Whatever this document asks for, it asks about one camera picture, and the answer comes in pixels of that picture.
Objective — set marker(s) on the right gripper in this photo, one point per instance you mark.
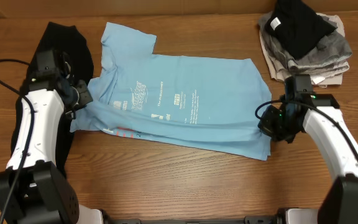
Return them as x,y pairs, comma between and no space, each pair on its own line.
266,126

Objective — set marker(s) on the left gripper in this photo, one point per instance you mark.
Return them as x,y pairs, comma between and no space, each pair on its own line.
86,96

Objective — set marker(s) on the light blue printed t-shirt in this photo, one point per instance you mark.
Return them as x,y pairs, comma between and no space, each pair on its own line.
201,102

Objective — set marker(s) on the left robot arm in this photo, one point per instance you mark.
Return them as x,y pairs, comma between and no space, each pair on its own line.
32,189

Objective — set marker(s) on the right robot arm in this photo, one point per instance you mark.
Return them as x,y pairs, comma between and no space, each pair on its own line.
319,116

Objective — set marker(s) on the black t-shirt on left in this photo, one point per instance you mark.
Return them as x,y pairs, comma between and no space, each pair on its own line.
69,40

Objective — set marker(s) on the beige folded garment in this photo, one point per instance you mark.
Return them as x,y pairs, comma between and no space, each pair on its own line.
278,71

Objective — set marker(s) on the grey folded garment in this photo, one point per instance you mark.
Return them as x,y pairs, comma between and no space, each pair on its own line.
303,40

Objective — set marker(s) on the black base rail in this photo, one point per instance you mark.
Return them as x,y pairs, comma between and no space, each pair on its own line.
191,221

